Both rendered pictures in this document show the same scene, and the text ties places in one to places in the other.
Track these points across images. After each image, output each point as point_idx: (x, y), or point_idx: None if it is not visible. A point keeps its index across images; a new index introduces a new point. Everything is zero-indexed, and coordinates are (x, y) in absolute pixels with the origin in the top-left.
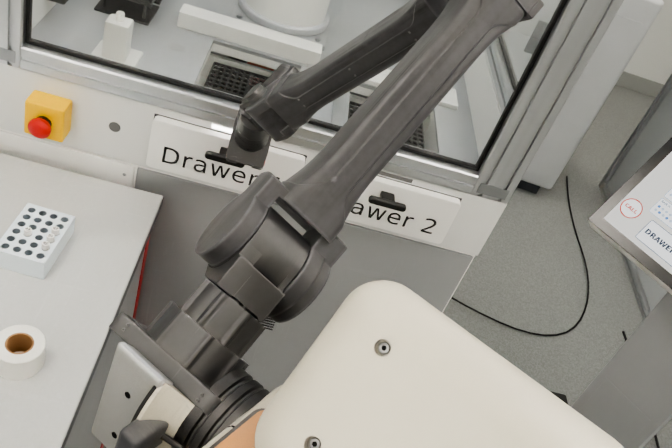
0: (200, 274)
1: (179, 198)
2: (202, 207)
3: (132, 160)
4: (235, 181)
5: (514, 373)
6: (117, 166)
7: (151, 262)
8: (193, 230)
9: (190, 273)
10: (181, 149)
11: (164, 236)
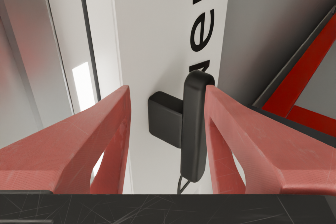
0: None
1: (231, 83)
2: (240, 40)
3: None
4: (212, 30)
5: None
6: (204, 182)
7: (284, 45)
8: (263, 26)
9: None
10: (175, 176)
11: (266, 56)
